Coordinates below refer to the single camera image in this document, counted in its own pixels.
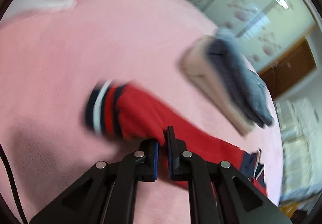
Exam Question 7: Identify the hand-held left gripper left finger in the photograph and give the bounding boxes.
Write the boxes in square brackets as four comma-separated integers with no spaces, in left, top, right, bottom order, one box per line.
[29,138,160,224]

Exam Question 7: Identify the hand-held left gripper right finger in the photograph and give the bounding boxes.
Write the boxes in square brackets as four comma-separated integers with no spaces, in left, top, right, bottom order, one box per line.
[164,126,293,224]

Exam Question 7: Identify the red and navy jacket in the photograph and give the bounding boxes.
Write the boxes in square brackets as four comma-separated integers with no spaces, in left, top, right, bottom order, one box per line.
[85,79,268,198]

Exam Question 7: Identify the folded white garment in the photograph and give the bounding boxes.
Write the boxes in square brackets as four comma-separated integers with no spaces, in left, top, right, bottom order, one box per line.
[179,35,254,136]

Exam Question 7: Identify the folded blue jeans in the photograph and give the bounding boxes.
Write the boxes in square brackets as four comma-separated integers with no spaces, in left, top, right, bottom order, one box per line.
[206,28,275,127]

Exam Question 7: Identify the lace covered furniture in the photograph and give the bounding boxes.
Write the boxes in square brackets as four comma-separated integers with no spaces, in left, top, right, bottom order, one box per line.
[275,98,322,204]

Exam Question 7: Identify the pink blanket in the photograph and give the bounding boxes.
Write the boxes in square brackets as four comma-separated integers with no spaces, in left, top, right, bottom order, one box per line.
[0,0,283,224]

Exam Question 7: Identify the brown wooden door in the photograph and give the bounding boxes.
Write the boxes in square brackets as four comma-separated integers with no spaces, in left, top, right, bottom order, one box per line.
[259,36,317,100]

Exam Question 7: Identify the black cable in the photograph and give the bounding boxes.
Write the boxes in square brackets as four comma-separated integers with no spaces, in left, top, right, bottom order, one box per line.
[0,143,28,224]

